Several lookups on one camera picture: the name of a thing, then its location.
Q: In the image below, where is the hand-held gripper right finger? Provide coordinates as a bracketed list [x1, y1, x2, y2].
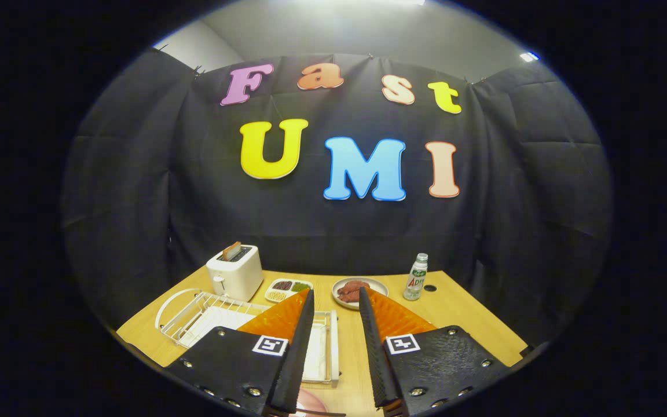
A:
[358, 287, 511, 416]

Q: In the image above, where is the white wire dish rack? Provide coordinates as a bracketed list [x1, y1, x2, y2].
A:
[155, 288, 340, 387]

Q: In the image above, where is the black backdrop cloth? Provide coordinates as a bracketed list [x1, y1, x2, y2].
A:
[61, 49, 612, 348]

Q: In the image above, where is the white divided bean dish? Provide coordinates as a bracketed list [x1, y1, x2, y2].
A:
[265, 278, 314, 303]

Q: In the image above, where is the white green drink bottle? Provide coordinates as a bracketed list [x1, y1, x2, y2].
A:
[402, 253, 428, 301]

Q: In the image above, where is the beige round plate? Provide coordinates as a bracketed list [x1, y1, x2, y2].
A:
[331, 277, 389, 310]

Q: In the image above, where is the white toaster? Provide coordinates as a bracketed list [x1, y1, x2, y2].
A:
[206, 244, 264, 302]

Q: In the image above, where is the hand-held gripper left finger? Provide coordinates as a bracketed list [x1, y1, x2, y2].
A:
[163, 288, 316, 416]

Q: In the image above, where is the pink plate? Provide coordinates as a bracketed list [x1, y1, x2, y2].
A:
[290, 388, 328, 417]

